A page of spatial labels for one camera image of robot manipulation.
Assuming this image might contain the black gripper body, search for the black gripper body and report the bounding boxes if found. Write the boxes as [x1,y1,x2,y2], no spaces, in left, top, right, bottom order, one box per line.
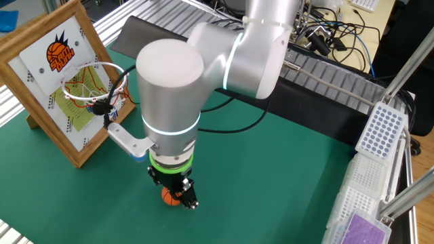
[153,168,191,191]

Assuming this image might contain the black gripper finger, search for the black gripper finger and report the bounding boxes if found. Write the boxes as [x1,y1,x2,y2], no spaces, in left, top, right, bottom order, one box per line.
[146,165,163,188]
[179,178,200,210]

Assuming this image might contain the orange mini basketball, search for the orange mini basketball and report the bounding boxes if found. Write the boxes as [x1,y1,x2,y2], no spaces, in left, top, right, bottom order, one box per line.
[161,186,182,207]

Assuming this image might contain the blue plastic cap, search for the blue plastic cap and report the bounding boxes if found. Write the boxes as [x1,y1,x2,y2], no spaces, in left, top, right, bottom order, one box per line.
[130,152,149,164]

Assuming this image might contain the green table mat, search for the green table mat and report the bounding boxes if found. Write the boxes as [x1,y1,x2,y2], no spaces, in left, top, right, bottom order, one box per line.
[0,43,357,244]

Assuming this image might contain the black table mat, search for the black table mat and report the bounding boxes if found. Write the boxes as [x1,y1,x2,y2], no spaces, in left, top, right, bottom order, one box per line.
[110,15,369,146]

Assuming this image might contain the white mini hoop with backboard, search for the white mini hoop with backboard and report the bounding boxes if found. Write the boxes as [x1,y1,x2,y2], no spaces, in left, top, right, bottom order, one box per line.
[18,15,130,122]

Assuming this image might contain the white pipette tip box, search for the white pipette tip box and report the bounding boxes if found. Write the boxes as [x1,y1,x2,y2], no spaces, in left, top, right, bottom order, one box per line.
[340,152,391,197]
[330,188,386,224]

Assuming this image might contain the purple pipette tip box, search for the purple pipette tip box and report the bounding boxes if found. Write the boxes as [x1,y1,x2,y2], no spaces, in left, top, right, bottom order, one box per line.
[321,209,394,244]

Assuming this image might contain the tip box with blue holes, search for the tip box with blue holes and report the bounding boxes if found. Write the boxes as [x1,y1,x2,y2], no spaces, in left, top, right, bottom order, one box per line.
[355,100,410,162]

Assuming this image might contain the white keyboard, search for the white keyboard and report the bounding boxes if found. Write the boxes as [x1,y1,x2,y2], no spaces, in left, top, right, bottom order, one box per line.
[350,0,380,13]

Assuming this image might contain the black office chair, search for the black office chair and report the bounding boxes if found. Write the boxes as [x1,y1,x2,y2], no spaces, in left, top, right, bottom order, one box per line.
[371,0,434,137]

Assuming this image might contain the green adapter ring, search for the green adapter ring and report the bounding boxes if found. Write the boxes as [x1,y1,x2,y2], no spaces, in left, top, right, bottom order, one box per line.
[148,152,195,176]

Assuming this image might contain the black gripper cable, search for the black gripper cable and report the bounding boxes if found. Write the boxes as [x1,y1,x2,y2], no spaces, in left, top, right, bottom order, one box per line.
[197,98,273,134]

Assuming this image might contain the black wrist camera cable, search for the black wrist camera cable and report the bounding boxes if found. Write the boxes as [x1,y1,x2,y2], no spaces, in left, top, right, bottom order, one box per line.
[92,64,138,129]

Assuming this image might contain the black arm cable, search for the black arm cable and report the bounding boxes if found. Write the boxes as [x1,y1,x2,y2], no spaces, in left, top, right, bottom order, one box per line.
[200,97,235,113]

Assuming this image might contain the wooden picture frame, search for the wooden picture frame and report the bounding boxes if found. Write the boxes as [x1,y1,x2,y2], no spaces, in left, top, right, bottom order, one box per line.
[0,0,136,169]

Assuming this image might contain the silver braided hose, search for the silver braided hose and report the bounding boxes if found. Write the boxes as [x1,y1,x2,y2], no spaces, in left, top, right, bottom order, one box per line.
[281,60,378,108]

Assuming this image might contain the aluminium frame post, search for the aluminium frame post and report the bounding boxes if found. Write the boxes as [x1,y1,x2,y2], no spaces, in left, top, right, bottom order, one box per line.
[378,172,434,224]
[381,25,434,104]

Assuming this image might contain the blue cable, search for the blue cable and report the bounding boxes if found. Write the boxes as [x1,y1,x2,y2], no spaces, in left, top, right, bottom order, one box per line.
[338,15,376,77]

